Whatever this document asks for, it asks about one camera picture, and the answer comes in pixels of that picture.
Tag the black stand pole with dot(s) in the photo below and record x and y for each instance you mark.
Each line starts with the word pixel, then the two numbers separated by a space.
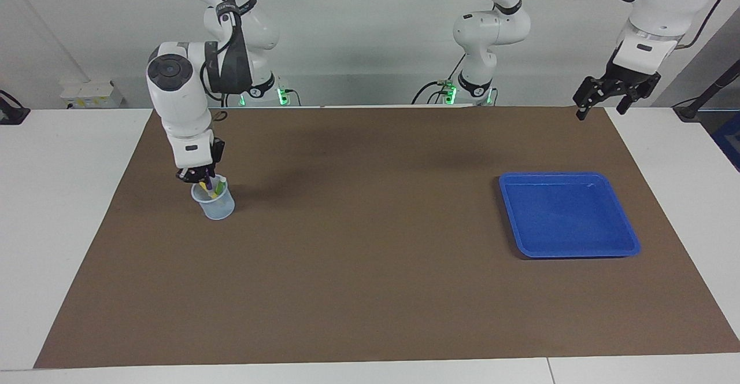
pixel 711 89

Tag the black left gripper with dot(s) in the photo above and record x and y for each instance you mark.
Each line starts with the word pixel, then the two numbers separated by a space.
pixel 630 77

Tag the clear plastic cup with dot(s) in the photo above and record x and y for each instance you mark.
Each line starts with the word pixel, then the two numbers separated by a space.
pixel 219 207

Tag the blue crate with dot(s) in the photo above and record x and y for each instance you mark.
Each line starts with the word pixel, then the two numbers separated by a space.
pixel 729 141

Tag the green marker pen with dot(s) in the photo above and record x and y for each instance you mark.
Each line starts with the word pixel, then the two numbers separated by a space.
pixel 220 186

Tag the yellow marker pen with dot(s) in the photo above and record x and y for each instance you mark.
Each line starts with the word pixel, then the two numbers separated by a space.
pixel 211 194

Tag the black clamp mount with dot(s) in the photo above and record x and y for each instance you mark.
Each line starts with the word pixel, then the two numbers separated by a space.
pixel 11 112

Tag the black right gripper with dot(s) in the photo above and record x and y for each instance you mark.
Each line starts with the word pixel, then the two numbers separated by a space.
pixel 193 174

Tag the blue plastic tray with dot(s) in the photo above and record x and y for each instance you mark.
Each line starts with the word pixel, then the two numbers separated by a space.
pixel 566 216

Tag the brown table mat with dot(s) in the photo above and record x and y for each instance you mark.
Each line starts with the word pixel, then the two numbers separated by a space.
pixel 370 257

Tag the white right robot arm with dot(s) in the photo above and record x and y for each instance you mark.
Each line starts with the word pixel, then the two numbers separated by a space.
pixel 173 100

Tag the white socket box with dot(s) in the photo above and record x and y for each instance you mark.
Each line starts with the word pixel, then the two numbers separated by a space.
pixel 92 95

